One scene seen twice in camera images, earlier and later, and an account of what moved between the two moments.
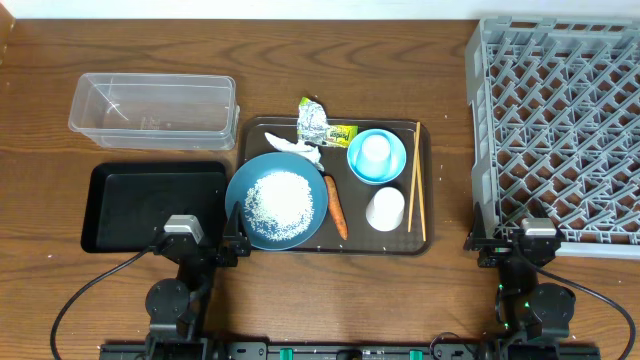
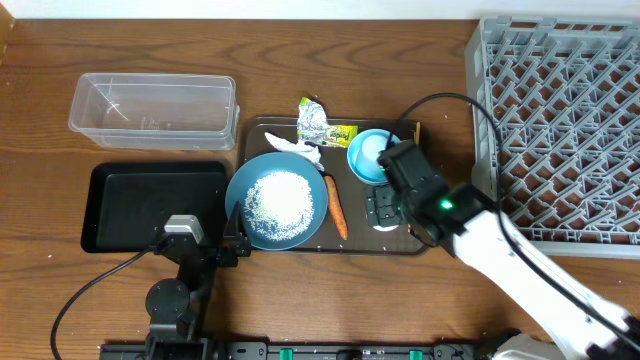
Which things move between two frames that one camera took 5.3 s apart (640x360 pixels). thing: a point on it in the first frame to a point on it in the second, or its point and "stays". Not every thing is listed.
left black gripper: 239,242 stays
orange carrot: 335,205 stays
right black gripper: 496,249 to 380,203
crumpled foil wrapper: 312,125 stays
